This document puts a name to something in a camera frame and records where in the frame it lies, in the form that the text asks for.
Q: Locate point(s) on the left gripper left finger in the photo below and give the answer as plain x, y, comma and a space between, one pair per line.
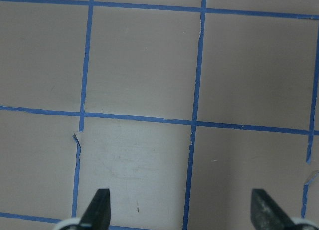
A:
95, 217

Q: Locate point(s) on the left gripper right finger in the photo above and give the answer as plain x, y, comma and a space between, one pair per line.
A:
266, 214

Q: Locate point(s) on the brown paper table mat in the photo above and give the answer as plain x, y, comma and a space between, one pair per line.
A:
179, 107

